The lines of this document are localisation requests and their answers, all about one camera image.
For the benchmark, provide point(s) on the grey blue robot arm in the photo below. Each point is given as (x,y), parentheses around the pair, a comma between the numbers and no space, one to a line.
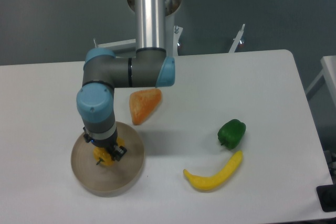
(103,72)

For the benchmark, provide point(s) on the green toy bell pepper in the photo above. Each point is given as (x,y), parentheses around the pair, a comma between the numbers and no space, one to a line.
(231,133)

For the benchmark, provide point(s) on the black device at edge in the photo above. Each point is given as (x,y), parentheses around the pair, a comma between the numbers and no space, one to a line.
(326,195)

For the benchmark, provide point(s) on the yellow toy banana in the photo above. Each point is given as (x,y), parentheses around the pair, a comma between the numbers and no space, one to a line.
(207,183)

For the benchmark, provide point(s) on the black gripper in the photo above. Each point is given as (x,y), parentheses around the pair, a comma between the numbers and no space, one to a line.
(106,140)

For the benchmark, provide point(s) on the white side table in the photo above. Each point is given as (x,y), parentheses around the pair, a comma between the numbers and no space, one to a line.
(325,76)

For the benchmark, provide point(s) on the yellow toy bell pepper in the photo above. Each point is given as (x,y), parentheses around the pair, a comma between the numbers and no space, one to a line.
(102,156)

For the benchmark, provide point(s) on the orange toy bread triangle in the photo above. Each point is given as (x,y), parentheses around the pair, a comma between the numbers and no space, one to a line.
(142,103)

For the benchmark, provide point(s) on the beige round plate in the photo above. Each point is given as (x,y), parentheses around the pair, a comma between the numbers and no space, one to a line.
(103,180)

